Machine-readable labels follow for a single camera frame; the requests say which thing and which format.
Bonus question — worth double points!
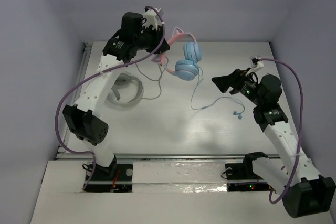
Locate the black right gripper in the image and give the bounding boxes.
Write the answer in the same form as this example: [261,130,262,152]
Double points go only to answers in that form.
[212,68,264,106]

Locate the pink blue cat-ear headphones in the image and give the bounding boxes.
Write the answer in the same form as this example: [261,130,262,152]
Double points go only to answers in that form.
[152,27,202,81]

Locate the teal earbuds with cable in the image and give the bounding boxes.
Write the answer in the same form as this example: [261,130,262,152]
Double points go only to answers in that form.
[190,68,246,120]

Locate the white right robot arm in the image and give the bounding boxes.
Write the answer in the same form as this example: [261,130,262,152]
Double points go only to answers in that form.
[212,69,335,218]

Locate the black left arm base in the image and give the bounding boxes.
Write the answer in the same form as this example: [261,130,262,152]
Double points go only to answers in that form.
[84,164,133,193]

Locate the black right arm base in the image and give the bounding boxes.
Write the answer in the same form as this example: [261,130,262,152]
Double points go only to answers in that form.
[221,163,271,192]

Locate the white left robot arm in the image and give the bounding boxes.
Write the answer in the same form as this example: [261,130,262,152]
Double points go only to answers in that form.
[62,6,170,179]

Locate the white grey headphones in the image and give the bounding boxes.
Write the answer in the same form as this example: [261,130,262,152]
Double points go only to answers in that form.
[107,72,144,108]

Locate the silver foil tape strip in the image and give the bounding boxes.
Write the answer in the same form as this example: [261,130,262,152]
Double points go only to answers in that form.
[132,161,227,193]

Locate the grey headphone cable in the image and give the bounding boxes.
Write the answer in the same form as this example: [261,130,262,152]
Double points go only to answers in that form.
[135,58,165,101]

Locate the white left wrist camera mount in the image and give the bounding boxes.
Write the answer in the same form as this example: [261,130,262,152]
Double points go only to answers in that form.
[142,7,162,30]

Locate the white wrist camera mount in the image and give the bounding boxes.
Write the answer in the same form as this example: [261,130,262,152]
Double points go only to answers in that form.
[142,7,162,30]
[246,56,264,75]

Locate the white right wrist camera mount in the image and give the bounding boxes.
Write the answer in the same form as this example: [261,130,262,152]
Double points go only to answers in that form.
[246,56,264,75]

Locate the aluminium rail frame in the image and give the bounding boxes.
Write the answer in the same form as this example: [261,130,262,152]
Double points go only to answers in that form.
[54,43,92,156]

